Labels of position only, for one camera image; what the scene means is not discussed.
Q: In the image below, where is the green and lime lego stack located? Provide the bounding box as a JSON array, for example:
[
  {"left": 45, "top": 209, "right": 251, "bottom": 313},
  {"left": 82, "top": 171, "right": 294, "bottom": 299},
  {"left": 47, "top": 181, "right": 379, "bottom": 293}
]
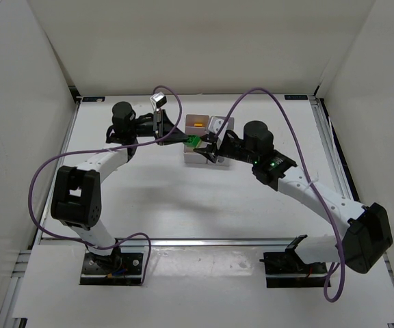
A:
[{"left": 185, "top": 135, "right": 202, "bottom": 148}]

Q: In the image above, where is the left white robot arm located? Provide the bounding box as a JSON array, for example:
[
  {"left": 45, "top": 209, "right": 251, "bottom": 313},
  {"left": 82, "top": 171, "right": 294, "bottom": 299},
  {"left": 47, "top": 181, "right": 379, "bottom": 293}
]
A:
[{"left": 51, "top": 93, "right": 188, "bottom": 271}]

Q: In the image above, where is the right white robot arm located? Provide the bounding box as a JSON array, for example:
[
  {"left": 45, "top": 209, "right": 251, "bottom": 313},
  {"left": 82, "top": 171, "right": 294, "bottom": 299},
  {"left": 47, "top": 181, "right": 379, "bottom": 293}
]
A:
[{"left": 194, "top": 116, "right": 393, "bottom": 274}]

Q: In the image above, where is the right white divided container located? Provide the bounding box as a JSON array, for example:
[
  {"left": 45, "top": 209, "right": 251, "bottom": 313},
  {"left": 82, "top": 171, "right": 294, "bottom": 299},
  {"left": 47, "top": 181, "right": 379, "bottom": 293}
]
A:
[{"left": 206, "top": 115, "right": 235, "bottom": 168}]

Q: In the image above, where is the white divided container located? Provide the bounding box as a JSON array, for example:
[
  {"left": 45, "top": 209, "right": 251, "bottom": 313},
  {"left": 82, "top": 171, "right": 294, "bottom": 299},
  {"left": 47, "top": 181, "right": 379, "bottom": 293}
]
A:
[
  {"left": 206, "top": 115, "right": 235, "bottom": 168},
  {"left": 183, "top": 114, "right": 211, "bottom": 165}
]

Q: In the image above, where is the left white divided container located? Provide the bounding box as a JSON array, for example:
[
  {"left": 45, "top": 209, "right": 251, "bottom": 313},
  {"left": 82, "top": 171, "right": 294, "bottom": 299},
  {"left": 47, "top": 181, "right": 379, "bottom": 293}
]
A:
[{"left": 183, "top": 114, "right": 211, "bottom": 165}]

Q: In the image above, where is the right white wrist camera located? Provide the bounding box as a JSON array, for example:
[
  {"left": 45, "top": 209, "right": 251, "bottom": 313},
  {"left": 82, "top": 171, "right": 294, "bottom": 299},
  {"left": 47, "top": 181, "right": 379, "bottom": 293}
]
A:
[{"left": 206, "top": 116, "right": 235, "bottom": 147}]

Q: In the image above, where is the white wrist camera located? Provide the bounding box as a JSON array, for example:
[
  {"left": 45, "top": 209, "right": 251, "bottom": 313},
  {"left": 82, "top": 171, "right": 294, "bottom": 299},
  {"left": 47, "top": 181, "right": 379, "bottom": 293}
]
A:
[
  {"left": 206, "top": 116, "right": 235, "bottom": 147},
  {"left": 150, "top": 92, "right": 167, "bottom": 112}
]

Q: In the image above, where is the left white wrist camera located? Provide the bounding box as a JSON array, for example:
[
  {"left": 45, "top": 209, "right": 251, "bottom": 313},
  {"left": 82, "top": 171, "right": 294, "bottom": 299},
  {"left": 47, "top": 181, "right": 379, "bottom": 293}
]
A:
[{"left": 150, "top": 92, "right": 167, "bottom": 112}]

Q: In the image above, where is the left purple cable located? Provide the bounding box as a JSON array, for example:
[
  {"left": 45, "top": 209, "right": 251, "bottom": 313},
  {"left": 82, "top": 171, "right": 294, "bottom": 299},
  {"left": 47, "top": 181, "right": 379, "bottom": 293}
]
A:
[{"left": 28, "top": 85, "right": 184, "bottom": 284}]

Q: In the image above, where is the purple cable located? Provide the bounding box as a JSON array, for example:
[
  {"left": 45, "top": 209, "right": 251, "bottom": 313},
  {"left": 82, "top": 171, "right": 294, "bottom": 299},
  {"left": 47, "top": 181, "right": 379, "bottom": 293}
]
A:
[
  {"left": 28, "top": 85, "right": 184, "bottom": 284},
  {"left": 217, "top": 87, "right": 347, "bottom": 303}
]

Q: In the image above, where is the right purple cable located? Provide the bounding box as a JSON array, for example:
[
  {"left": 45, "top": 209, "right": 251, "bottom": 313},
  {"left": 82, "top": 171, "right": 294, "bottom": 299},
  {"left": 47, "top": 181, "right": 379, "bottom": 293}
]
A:
[{"left": 217, "top": 87, "right": 347, "bottom": 303}]

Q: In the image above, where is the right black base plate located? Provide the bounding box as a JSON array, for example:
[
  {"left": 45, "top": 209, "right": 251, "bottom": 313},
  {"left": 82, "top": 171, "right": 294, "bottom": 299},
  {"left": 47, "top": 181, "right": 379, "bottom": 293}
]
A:
[{"left": 259, "top": 252, "right": 328, "bottom": 288}]

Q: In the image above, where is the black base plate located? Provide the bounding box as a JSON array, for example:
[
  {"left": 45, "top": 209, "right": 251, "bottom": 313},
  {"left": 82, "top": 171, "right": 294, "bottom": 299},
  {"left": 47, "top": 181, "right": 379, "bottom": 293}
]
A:
[
  {"left": 259, "top": 252, "right": 328, "bottom": 288},
  {"left": 79, "top": 250, "right": 144, "bottom": 286}
]

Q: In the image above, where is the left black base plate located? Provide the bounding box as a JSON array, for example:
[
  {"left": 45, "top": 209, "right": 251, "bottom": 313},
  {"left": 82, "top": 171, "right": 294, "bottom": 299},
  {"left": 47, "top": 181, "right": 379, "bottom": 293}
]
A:
[{"left": 79, "top": 250, "right": 144, "bottom": 286}]

